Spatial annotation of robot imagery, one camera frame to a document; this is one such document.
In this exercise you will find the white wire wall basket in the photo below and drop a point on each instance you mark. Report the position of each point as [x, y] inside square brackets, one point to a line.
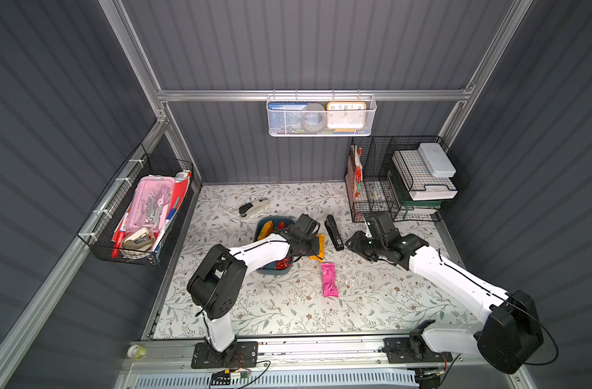
[324, 99]

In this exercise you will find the pink pencil case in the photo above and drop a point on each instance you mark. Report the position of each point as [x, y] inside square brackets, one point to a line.
[150, 204]

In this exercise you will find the white and black stapler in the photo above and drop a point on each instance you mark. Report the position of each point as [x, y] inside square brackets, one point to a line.
[253, 207]

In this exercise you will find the yellow tea bag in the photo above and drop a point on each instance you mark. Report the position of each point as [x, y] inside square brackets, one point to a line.
[317, 248]
[267, 229]

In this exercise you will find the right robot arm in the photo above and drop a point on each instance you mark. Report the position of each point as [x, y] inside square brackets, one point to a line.
[507, 331]

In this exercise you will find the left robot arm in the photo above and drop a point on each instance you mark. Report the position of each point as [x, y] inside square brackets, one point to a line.
[217, 282]

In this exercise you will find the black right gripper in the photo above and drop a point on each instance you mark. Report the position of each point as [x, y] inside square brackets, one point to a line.
[369, 244]

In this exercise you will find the yellow tape roll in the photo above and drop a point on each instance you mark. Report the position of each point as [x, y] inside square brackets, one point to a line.
[136, 351]

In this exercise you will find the clear tape roll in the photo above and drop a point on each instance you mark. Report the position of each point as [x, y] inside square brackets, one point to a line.
[314, 118]

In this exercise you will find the black wire desk organizer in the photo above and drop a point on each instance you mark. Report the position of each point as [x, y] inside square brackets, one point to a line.
[400, 155]

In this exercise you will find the white box on organizer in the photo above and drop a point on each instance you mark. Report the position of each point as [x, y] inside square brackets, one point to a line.
[436, 160]

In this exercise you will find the blue box in basket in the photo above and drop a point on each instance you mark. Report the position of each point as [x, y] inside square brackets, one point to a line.
[285, 118]

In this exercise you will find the black wire side basket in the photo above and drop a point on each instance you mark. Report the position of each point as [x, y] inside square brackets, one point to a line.
[106, 234]

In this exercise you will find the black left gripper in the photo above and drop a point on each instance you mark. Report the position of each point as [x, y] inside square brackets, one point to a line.
[310, 243]

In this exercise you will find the yellow white clock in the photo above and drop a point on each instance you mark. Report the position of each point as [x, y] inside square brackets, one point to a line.
[346, 115]

